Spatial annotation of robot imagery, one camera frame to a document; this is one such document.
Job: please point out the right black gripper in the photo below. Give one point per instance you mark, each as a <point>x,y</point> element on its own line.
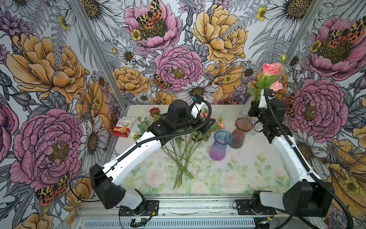
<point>254,106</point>

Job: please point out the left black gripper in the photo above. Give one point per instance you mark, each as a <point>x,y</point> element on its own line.
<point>205,126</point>

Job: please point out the blue purple glass vase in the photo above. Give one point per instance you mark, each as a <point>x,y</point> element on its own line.
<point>222,138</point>

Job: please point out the dark pink glass vase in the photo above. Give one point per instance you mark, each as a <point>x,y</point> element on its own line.
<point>243,126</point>

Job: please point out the pink rose stem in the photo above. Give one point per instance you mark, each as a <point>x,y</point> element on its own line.
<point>272,70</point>
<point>256,89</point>

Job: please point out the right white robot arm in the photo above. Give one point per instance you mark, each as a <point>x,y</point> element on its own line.
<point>307,197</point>

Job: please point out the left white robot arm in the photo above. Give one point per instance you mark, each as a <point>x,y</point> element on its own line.
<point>180,119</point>

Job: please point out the pink rose bunch on table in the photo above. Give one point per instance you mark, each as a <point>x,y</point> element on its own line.
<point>182,148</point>

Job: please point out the dark red flower stem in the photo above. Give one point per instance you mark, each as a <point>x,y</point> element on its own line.
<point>155,113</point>

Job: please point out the red white snack box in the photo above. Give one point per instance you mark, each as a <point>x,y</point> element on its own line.
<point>123,127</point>

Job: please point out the white vent grille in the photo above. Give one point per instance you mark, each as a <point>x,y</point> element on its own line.
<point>174,223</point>

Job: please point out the aluminium front rail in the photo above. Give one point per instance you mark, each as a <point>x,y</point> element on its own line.
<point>176,206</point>

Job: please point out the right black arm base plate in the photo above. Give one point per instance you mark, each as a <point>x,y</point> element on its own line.
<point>248,207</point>

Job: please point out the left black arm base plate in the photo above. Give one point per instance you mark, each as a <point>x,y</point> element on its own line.
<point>146,208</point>

